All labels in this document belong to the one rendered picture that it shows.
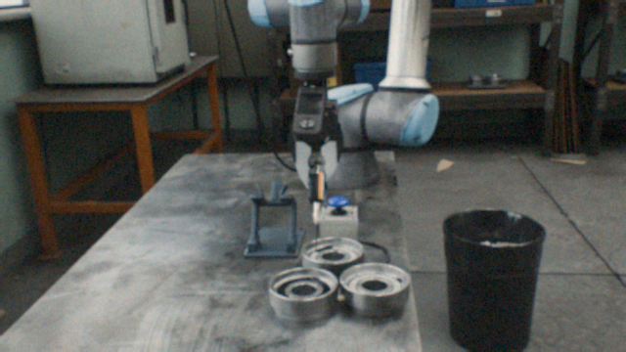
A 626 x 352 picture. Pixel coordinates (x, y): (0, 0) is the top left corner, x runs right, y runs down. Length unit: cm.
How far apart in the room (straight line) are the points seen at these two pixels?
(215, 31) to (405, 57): 349
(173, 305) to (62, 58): 241
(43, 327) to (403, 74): 86
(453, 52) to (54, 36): 289
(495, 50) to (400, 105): 367
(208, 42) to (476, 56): 200
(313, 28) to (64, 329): 60
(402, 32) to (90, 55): 210
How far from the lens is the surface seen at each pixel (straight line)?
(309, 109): 105
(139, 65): 320
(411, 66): 143
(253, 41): 479
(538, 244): 222
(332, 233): 121
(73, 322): 106
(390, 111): 142
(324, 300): 95
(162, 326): 100
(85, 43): 328
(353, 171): 149
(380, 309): 95
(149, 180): 308
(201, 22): 486
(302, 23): 106
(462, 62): 503
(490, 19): 442
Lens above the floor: 129
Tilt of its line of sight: 18 degrees down
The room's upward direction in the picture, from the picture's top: 3 degrees counter-clockwise
